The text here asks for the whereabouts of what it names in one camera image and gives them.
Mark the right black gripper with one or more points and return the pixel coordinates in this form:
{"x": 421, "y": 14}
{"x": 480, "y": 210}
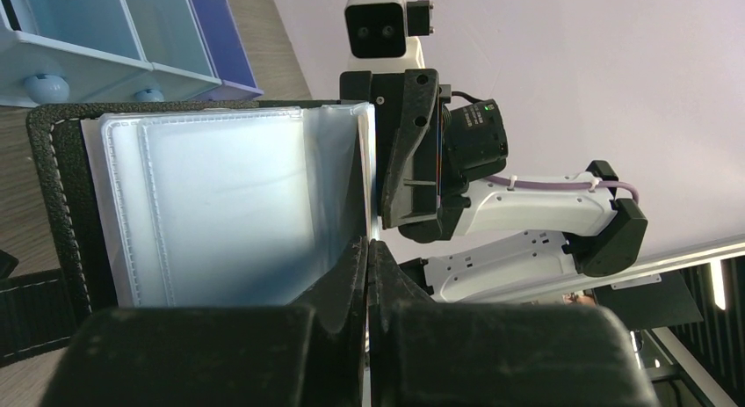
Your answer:
{"x": 416, "y": 190}

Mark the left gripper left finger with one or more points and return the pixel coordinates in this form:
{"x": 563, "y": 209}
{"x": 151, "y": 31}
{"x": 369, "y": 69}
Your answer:
{"x": 307, "y": 353}

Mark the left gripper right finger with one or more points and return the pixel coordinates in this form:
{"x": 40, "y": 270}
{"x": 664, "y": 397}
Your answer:
{"x": 427, "y": 353}

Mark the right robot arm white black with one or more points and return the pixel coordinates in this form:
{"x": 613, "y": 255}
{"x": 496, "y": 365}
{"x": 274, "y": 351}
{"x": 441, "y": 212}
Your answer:
{"x": 588, "y": 223}

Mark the purple bin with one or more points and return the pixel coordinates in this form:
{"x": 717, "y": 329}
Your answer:
{"x": 226, "y": 52}

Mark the light blue bin middle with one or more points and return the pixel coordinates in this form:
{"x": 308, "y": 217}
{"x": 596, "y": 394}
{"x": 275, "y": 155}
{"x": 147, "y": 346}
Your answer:
{"x": 169, "y": 40}

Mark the light blue bin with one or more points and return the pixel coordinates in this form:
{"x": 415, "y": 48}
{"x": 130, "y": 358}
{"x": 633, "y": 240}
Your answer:
{"x": 169, "y": 40}
{"x": 57, "y": 51}

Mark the light blue bin left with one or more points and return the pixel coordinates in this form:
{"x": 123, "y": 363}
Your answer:
{"x": 57, "y": 51}

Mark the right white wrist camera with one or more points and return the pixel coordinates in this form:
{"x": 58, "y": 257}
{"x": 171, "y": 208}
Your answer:
{"x": 384, "y": 35}

